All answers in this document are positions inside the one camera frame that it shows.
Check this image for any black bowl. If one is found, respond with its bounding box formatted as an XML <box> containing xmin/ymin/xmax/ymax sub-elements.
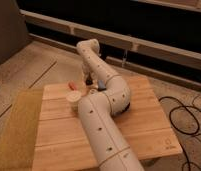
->
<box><xmin>123</xmin><ymin>103</ymin><xmax>130</xmax><ymax>112</ymax></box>

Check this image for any dark brown eraser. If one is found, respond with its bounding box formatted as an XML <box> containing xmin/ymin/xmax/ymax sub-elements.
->
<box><xmin>86</xmin><ymin>78</ymin><xmax>93</xmax><ymax>85</ymax></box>

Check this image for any grey cabinet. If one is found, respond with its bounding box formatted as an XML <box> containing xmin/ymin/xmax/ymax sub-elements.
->
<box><xmin>0</xmin><ymin>0</ymin><xmax>31</xmax><ymax>64</ymax></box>

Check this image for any yellow mat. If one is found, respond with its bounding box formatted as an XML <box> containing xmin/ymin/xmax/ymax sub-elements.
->
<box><xmin>0</xmin><ymin>89</ymin><xmax>43</xmax><ymax>171</ymax></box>

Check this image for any black cable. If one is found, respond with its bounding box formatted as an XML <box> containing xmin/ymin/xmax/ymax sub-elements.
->
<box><xmin>158</xmin><ymin>93</ymin><xmax>201</xmax><ymax>171</ymax></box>

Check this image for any wooden board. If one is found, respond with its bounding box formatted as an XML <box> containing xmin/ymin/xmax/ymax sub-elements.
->
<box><xmin>32</xmin><ymin>76</ymin><xmax>182</xmax><ymax>171</ymax></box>

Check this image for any blue grey block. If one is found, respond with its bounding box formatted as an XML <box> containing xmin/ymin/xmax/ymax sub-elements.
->
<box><xmin>97</xmin><ymin>80</ymin><xmax>106</xmax><ymax>91</ymax></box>

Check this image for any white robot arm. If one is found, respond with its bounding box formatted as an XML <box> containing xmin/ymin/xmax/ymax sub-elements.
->
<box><xmin>77</xmin><ymin>39</ymin><xmax>145</xmax><ymax>171</ymax></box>

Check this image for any orange red small object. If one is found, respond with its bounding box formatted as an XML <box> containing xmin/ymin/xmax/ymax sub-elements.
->
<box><xmin>68</xmin><ymin>82</ymin><xmax>77</xmax><ymax>90</ymax></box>

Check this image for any white round cup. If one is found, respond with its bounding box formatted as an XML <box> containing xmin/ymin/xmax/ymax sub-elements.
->
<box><xmin>66</xmin><ymin>90</ymin><xmax>82</xmax><ymax>111</ymax></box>

